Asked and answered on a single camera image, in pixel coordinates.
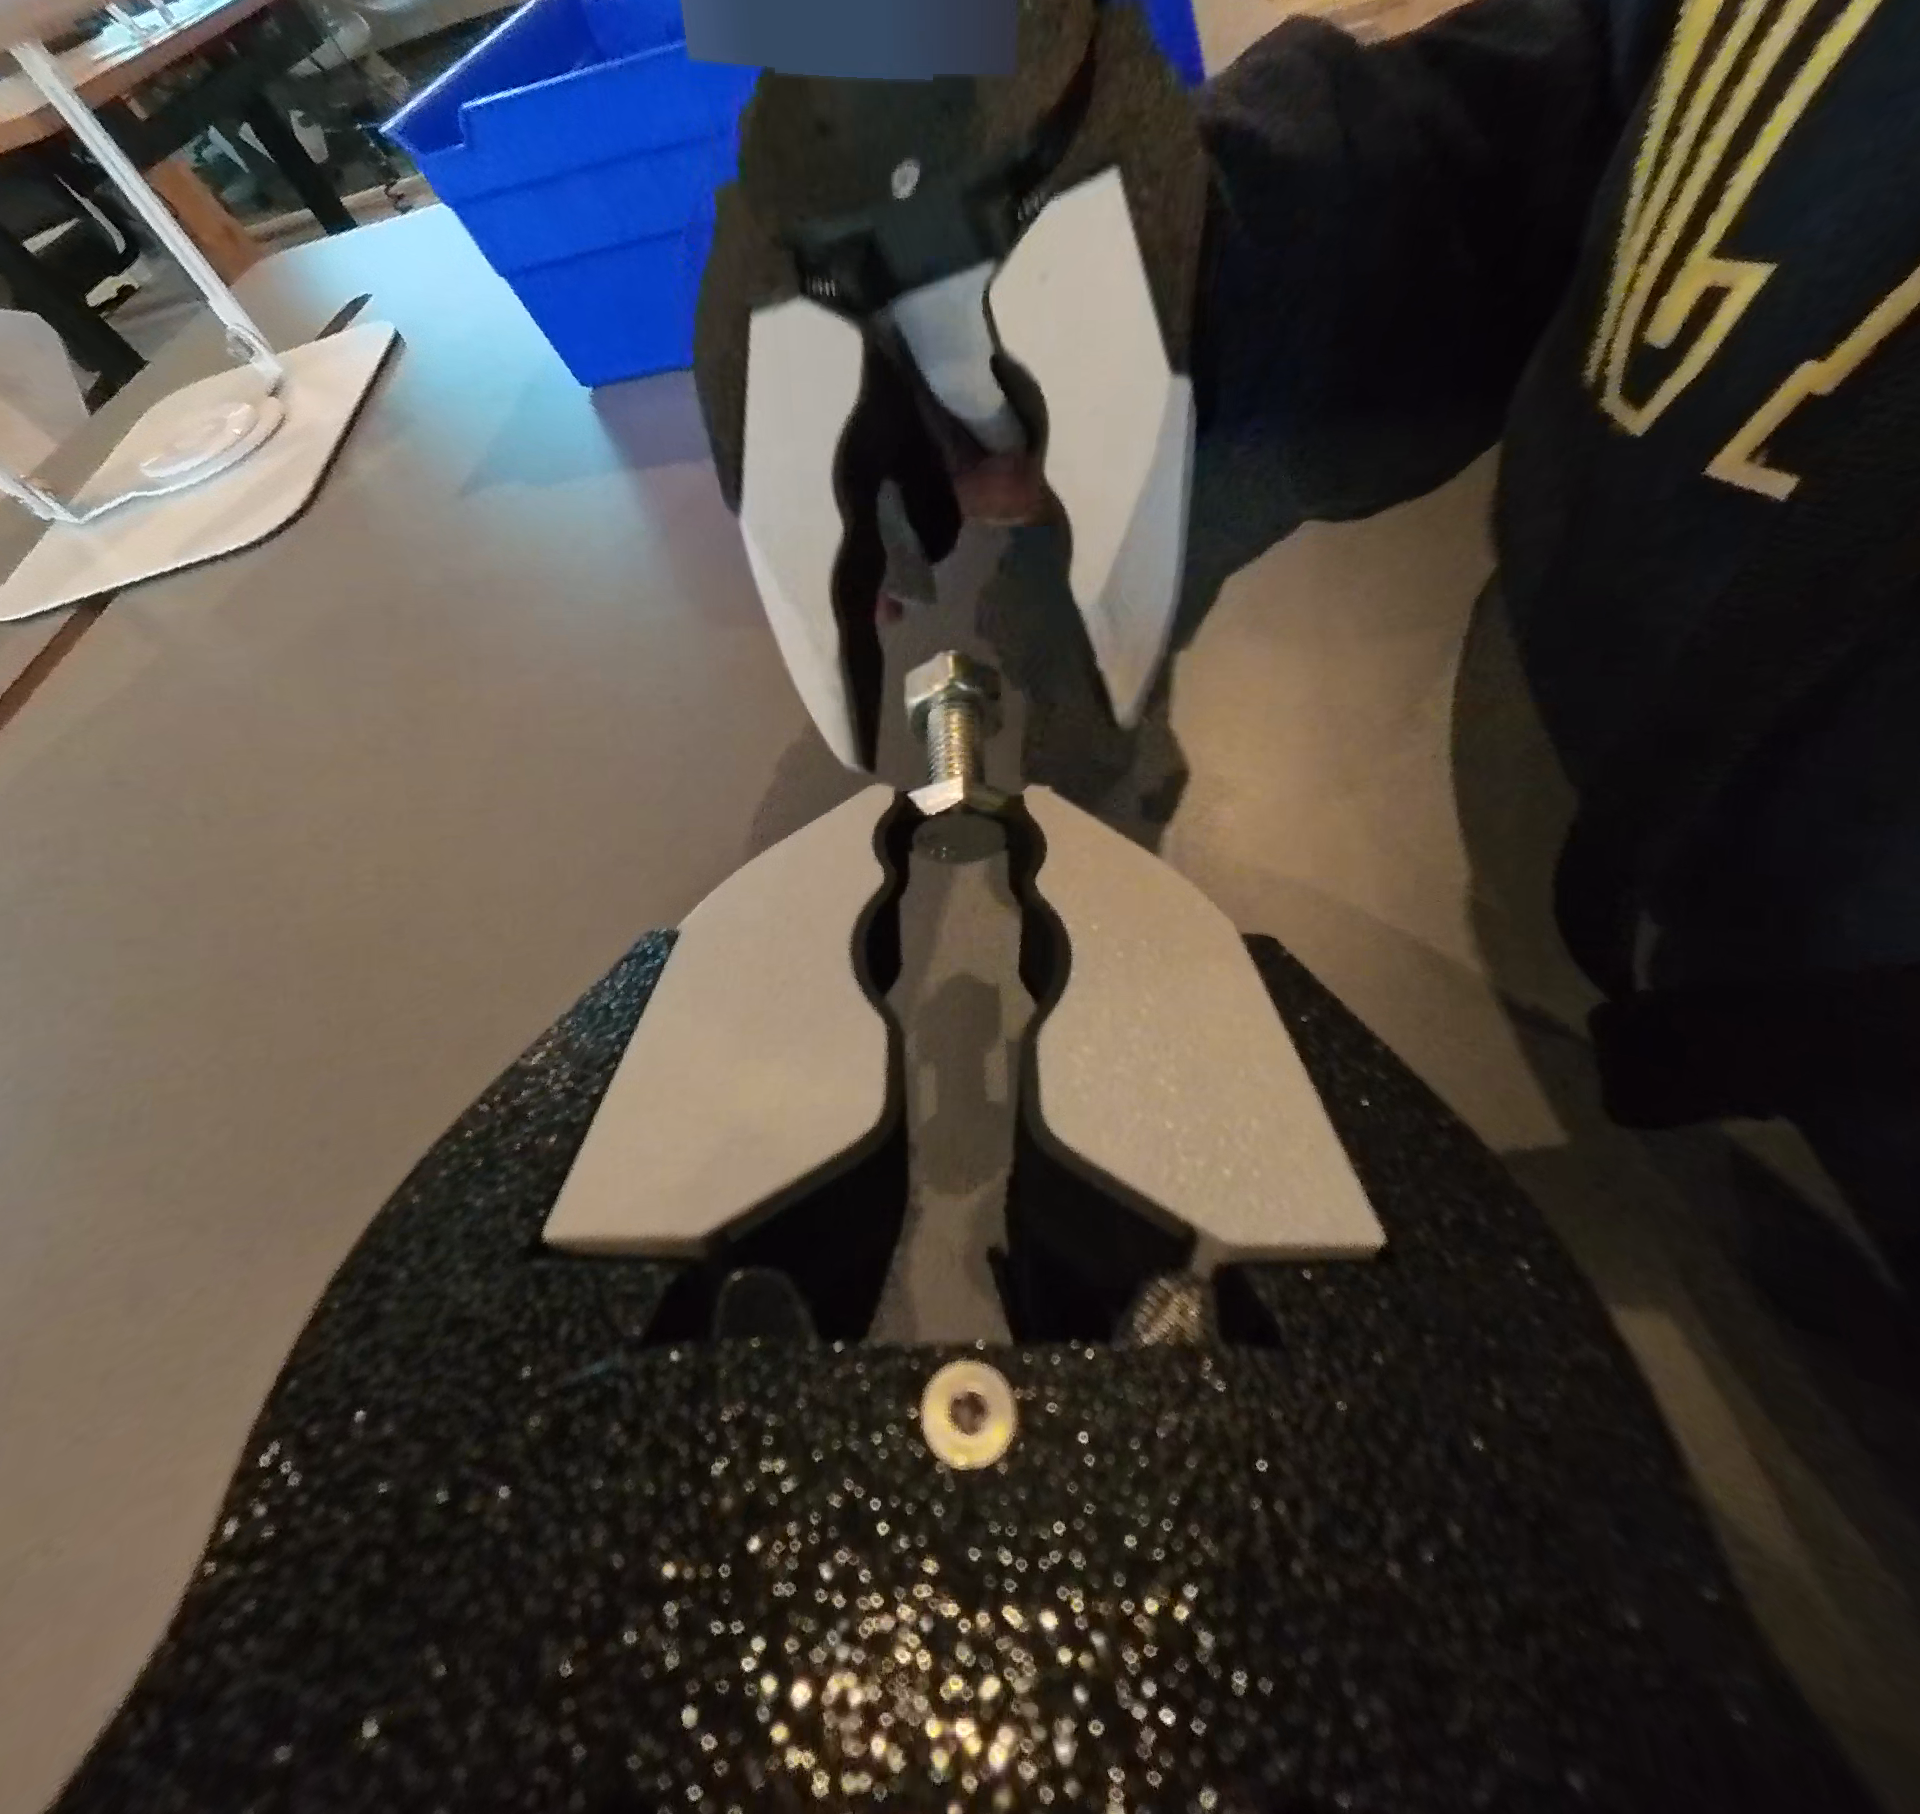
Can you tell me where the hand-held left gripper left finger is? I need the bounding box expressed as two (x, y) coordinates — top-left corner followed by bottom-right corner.
(540, 784), (921, 1266)

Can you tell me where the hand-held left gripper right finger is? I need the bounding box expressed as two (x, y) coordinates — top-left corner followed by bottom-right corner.
(1017, 784), (1389, 1267)

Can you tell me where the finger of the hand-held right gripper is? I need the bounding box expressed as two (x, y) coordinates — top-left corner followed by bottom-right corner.
(981, 169), (1199, 733)
(741, 296), (889, 776)

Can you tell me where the silver hex bolt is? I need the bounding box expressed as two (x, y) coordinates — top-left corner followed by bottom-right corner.
(902, 696), (1024, 821)

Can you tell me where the blue plastic bin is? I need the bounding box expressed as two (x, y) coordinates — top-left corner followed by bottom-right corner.
(379, 0), (1209, 390)

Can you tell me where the person's right hand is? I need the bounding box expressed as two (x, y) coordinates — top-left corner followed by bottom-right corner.
(963, 433), (1054, 527)

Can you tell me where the instruction board on acrylic stand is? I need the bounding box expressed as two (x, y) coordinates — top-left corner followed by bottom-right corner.
(0, 0), (406, 626)

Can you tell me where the person in dark sweatshirt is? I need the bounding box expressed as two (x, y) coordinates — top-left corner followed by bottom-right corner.
(1474, 0), (1920, 1139)

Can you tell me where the brown wooden desk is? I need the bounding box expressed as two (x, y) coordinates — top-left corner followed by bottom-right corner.
(0, 0), (359, 405)

